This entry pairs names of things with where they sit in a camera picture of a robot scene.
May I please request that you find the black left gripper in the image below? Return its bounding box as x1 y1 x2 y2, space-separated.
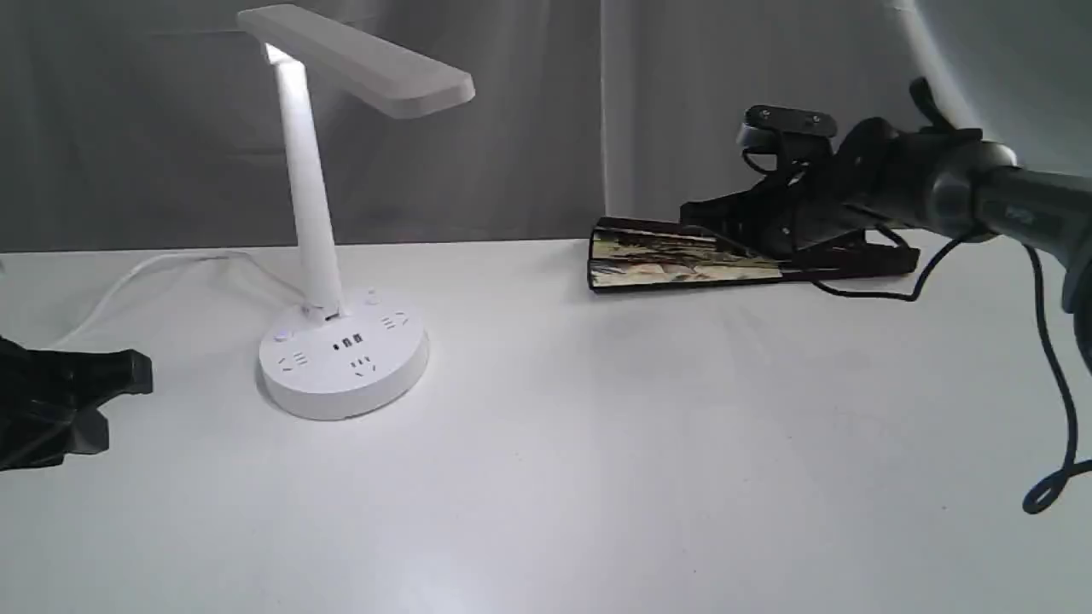
1 338 154 471

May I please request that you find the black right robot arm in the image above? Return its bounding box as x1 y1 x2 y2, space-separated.
680 118 1091 361

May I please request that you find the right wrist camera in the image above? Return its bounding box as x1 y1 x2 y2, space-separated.
736 105 839 162

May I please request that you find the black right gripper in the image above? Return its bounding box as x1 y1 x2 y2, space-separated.
680 119 926 272

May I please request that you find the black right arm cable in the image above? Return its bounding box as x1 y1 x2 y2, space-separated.
741 149 1092 516

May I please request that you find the white desk lamp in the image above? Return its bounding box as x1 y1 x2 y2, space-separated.
237 3 476 422

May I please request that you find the painted folding paper fan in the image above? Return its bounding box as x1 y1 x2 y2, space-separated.
589 217 922 295

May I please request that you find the white power cable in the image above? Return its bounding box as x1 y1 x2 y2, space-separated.
54 249 306 349

